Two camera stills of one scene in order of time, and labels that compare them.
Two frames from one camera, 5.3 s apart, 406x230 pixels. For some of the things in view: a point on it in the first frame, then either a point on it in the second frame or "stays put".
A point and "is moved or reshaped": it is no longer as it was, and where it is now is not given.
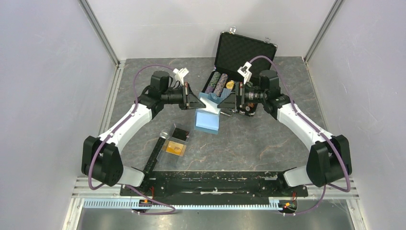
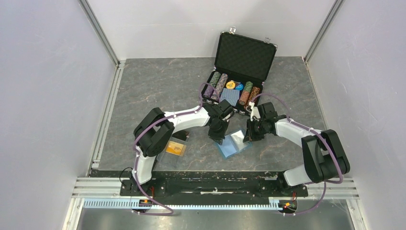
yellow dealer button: x=230 y=84 stays put
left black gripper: x=189 y=100 -> x=217 y=137
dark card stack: x=180 y=134 stays put
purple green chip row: x=213 y=82 stays put
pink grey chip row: x=220 y=84 stays put
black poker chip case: x=234 y=51 stays put
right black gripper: x=233 y=100 -> x=250 y=136
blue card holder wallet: x=207 y=120 is moved or reshaped
